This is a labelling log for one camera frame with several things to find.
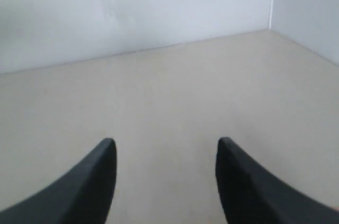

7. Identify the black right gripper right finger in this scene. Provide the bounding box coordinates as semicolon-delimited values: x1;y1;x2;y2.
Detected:
215;137;338;223

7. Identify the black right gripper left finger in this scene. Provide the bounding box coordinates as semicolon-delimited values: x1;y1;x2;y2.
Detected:
1;138;117;223

